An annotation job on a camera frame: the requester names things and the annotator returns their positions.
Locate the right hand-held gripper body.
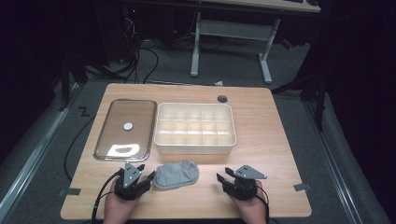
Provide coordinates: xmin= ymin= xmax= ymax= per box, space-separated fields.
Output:
xmin=221 ymin=164 xmax=268 ymax=202

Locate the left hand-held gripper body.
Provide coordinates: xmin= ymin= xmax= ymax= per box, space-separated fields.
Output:
xmin=113 ymin=161 xmax=148 ymax=202

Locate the grey sock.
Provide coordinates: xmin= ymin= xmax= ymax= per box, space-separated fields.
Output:
xmin=152 ymin=160 xmax=201 ymax=190

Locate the white divided storage box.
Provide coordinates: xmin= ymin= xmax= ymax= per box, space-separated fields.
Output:
xmin=153 ymin=102 xmax=237 ymax=156

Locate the person's right hand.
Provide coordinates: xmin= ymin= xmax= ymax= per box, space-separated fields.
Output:
xmin=228 ymin=180 xmax=269 ymax=224

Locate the person's left hand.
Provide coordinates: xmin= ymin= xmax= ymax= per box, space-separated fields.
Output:
xmin=102 ymin=176 xmax=142 ymax=224

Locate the clear plastic box lid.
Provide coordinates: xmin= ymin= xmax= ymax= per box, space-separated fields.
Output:
xmin=93 ymin=98 xmax=158 ymax=163

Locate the grey tape strip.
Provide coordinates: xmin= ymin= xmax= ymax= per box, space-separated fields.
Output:
xmin=58 ymin=188 xmax=82 ymax=197
xmin=292 ymin=182 xmax=313 ymax=192

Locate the black stand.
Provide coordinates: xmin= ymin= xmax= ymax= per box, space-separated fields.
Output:
xmin=270 ymin=69 xmax=332 ymax=133
xmin=58 ymin=50 xmax=89 ymax=112

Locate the white-framed desk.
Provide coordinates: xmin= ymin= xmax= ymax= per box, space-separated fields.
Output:
xmin=190 ymin=0 xmax=322 ymax=85

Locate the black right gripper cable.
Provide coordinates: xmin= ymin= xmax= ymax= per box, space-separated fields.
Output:
xmin=255 ymin=180 xmax=271 ymax=224

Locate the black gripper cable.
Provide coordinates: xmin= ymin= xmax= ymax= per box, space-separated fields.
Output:
xmin=255 ymin=180 xmax=271 ymax=224
xmin=91 ymin=169 xmax=123 ymax=224

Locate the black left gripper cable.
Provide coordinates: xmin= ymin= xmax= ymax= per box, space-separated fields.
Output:
xmin=91 ymin=169 xmax=123 ymax=224

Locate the black floor cable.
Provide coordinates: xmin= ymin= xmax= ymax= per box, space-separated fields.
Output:
xmin=64 ymin=114 xmax=96 ymax=182

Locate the metal floor rail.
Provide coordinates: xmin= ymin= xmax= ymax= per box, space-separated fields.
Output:
xmin=0 ymin=83 xmax=82 ymax=217
xmin=302 ymin=99 xmax=366 ymax=224

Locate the bundle of black cables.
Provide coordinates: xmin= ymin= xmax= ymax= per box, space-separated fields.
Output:
xmin=83 ymin=12 xmax=161 ymax=85

